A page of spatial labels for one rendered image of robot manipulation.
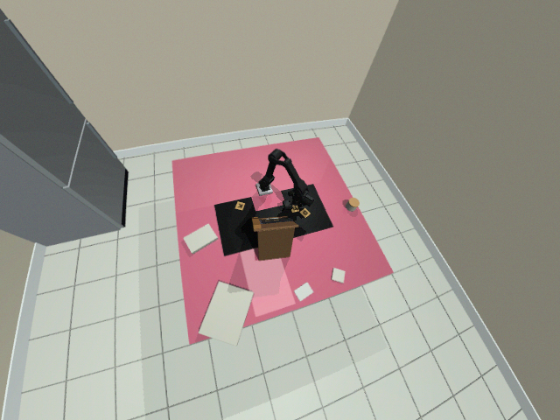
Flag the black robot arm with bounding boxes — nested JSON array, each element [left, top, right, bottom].
[[258, 149, 314, 207]]

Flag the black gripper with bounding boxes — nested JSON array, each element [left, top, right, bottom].
[[283, 198, 306, 210]]

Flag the small grey cylinder with tan lid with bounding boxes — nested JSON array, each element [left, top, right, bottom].
[[346, 198, 360, 212]]

